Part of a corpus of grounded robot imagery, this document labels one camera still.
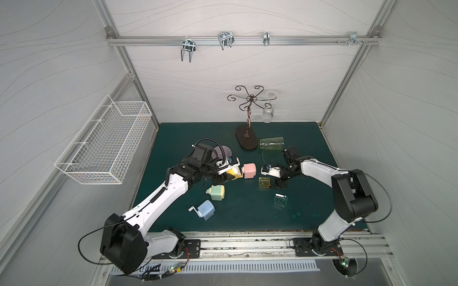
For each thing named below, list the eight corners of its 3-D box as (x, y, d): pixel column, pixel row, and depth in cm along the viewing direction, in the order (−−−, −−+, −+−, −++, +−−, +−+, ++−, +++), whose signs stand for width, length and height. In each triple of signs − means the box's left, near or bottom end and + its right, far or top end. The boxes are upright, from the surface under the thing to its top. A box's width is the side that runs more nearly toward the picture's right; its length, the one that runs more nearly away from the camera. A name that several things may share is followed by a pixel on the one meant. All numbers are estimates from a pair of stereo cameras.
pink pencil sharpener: (241, 181, 98) (242, 172, 90) (241, 172, 101) (242, 163, 94) (254, 181, 98) (256, 172, 90) (254, 172, 101) (255, 163, 94)
